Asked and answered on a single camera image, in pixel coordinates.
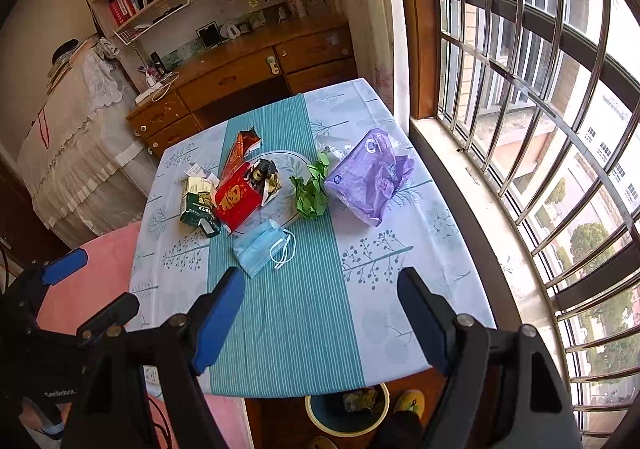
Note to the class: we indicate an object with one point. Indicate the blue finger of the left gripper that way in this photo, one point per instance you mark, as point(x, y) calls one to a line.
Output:
point(64, 267)
point(117, 313)

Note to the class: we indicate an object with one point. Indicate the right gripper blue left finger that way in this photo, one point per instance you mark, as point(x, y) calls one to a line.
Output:
point(212, 317)

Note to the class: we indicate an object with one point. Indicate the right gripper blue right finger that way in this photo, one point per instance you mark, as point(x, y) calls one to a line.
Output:
point(431, 319)

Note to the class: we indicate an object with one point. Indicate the blue face mask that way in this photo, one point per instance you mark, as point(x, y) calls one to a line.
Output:
point(267, 244)

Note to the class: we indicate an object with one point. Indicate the green yellow medicine box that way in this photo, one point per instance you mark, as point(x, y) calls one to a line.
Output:
point(197, 208)

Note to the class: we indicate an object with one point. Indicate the red envelope with gold character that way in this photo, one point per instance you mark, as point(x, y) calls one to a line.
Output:
point(236, 198)

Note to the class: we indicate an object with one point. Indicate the black gold foil wrapper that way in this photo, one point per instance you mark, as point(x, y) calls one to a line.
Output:
point(264, 178)

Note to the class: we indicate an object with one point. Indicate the green plastic bag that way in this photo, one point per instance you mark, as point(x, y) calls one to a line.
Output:
point(311, 198)

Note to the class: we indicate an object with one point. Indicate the purple plastic package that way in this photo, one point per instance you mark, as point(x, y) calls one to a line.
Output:
point(370, 176)

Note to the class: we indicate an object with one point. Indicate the orange foil heat-patch pouch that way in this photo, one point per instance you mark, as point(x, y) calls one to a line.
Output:
point(246, 142)

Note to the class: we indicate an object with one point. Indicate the white purple carton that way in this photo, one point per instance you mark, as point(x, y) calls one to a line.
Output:
point(198, 171)

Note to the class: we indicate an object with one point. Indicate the round cream trash bin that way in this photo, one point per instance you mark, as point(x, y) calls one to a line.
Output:
point(349, 414)

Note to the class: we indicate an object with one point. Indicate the right yellow slipper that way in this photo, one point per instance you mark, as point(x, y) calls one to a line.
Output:
point(413, 401)

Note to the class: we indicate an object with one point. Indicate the yellow slipper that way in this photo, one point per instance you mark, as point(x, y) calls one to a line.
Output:
point(413, 401)
point(321, 442)

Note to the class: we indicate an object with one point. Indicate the blue white patterned tablecloth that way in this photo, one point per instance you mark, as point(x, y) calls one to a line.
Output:
point(330, 318)

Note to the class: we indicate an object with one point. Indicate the left yellow slipper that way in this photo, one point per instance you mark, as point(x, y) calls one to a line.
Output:
point(321, 442)

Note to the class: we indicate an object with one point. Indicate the wooden desk with drawers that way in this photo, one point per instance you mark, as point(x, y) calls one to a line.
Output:
point(272, 63)

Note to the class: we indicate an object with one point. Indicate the metal window grille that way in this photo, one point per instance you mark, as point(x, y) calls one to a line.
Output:
point(543, 97)

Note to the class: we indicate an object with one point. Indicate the cream curtain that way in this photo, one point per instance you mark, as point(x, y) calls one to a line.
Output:
point(380, 44)

